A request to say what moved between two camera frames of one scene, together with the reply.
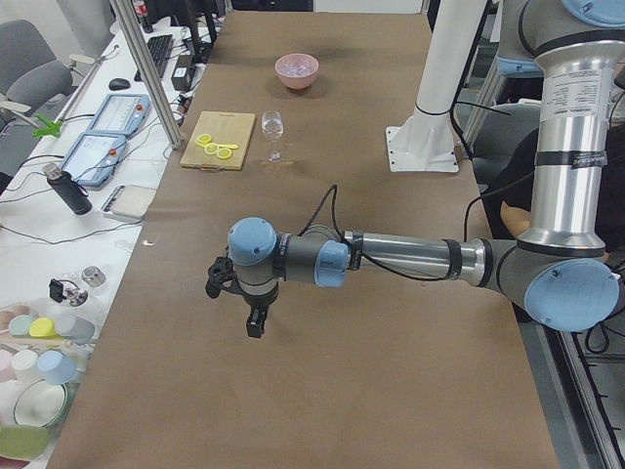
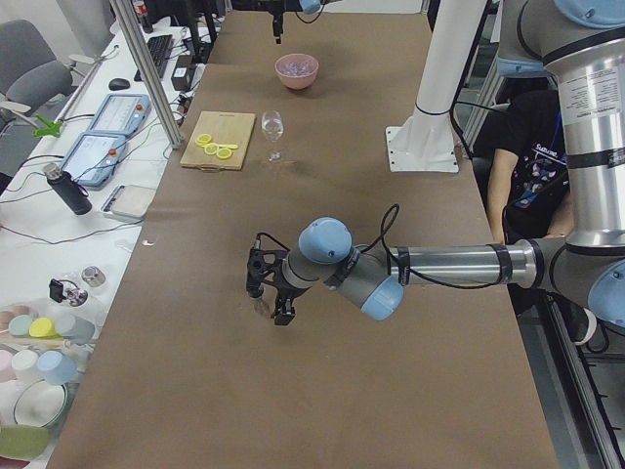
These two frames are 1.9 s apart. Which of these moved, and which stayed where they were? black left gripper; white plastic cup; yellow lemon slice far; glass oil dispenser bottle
Moved: black left gripper
Stayed: white plastic cup; yellow lemon slice far; glass oil dispenser bottle
